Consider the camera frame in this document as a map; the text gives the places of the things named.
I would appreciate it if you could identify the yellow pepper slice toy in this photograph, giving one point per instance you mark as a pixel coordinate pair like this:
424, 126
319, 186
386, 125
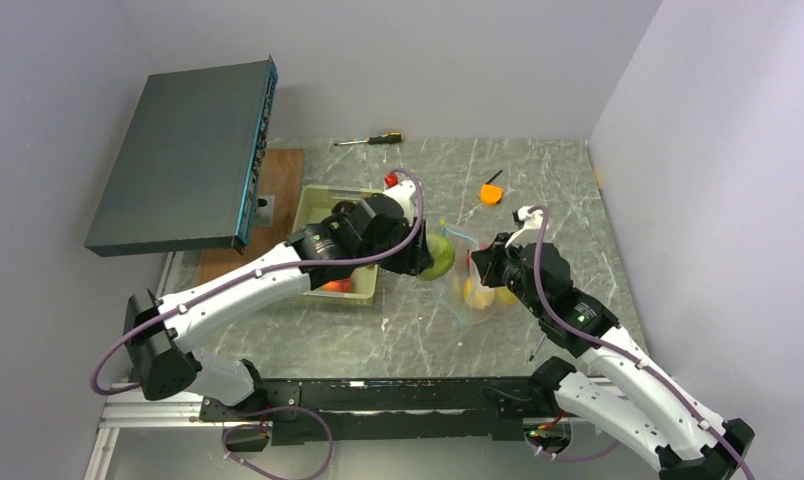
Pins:
504, 297

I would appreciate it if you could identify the yellow black screwdriver far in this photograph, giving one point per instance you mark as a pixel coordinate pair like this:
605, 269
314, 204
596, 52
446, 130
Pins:
383, 139

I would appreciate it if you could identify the green plastic food bin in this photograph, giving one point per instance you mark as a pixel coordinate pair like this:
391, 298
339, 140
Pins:
315, 204

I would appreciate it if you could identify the aluminium frame rail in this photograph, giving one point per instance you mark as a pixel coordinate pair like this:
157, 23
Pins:
131, 410

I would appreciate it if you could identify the clear zip top bag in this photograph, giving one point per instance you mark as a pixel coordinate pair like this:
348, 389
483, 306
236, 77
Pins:
466, 241

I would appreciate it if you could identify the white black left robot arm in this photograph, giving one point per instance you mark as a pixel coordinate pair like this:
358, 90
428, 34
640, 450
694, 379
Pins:
164, 345

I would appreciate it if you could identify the yellow lemon toy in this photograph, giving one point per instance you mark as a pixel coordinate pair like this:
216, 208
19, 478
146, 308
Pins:
475, 295

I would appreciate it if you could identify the dark grey flat panel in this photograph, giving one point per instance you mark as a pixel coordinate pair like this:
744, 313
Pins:
187, 172

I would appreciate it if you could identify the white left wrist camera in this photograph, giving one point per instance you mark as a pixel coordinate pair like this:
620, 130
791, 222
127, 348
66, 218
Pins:
404, 192

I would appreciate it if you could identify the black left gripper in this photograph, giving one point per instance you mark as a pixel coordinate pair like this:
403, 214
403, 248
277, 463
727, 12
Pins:
415, 260

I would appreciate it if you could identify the yellow black screwdriver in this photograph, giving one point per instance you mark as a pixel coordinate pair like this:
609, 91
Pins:
383, 139
536, 348

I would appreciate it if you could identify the peach toy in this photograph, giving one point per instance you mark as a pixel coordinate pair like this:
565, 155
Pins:
339, 286

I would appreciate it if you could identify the brown wooden board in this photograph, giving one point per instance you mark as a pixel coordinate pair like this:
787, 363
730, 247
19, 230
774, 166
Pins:
280, 177

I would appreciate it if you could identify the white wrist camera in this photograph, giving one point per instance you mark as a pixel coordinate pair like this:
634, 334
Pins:
404, 192
532, 222

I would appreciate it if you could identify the yellow black screwdriver near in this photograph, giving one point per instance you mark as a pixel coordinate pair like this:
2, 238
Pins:
536, 348

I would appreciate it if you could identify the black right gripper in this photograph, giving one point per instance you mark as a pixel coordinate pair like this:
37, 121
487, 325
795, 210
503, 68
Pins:
489, 260

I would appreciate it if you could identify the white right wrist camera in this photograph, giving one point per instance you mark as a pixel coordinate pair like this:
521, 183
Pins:
532, 222

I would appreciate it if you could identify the small metal bracket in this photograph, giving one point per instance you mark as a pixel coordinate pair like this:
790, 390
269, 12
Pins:
264, 211

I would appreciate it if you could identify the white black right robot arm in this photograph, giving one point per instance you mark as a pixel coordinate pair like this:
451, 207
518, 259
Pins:
678, 436

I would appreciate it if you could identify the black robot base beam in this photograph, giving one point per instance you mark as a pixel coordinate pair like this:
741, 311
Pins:
298, 411

